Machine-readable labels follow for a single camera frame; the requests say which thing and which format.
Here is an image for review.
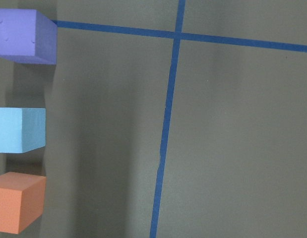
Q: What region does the purple foam block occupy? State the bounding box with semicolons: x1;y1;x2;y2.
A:
0;8;58;65

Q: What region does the light blue foam block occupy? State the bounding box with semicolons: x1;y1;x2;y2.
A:
0;107;46;153

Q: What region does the orange foam block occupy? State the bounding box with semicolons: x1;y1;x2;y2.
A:
0;172;47;234

